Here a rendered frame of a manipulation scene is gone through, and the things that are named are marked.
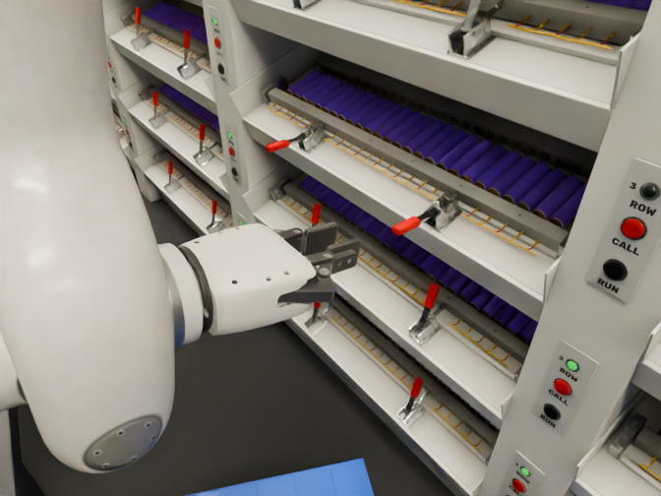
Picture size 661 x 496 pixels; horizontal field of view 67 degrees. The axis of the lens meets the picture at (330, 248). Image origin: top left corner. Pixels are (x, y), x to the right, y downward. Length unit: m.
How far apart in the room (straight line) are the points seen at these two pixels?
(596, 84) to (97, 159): 0.38
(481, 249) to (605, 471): 0.28
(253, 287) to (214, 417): 0.68
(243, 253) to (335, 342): 0.58
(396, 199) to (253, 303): 0.31
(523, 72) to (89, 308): 0.39
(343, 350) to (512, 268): 0.49
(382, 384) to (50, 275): 0.74
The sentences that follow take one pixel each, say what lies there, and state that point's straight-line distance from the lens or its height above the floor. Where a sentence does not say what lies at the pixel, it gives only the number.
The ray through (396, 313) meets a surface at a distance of 0.77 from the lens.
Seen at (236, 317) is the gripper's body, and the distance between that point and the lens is 0.41.
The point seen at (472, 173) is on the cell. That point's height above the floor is 0.56.
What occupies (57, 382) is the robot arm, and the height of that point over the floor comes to 0.66.
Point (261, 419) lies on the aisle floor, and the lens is 1.04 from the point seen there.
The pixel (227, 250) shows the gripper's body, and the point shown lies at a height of 0.60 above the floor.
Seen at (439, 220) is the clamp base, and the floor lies 0.53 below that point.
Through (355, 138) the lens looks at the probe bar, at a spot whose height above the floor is 0.55.
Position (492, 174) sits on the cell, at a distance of 0.64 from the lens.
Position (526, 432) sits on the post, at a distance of 0.67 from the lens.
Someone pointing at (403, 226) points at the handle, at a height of 0.54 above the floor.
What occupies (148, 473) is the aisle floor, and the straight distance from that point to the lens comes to 1.03.
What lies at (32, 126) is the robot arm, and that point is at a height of 0.76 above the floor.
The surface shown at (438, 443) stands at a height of 0.12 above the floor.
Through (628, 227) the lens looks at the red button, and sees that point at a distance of 0.46.
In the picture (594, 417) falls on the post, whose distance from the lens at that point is 0.60.
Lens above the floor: 0.86
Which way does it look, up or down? 37 degrees down
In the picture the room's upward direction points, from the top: straight up
